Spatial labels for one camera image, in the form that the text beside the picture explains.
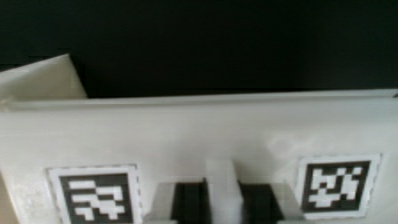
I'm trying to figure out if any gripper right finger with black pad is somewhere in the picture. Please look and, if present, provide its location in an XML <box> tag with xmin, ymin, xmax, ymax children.
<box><xmin>238</xmin><ymin>182</ymin><xmax>302</xmax><ymax>224</ymax></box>

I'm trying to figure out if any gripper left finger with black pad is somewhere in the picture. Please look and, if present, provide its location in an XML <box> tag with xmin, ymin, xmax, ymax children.
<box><xmin>151</xmin><ymin>180</ymin><xmax>212</xmax><ymax>224</ymax></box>

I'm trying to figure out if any white cabinet door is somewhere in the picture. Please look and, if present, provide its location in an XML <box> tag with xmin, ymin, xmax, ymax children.
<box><xmin>0</xmin><ymin>89</ymin><xmax>398</xmax><ymax>224</ymax></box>

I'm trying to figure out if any white cabinet body box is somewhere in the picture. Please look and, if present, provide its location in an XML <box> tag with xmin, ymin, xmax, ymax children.
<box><xmin>0</xmin><ymin>54</ymin><xmax>87</xmax><ymax>101</ymax></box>

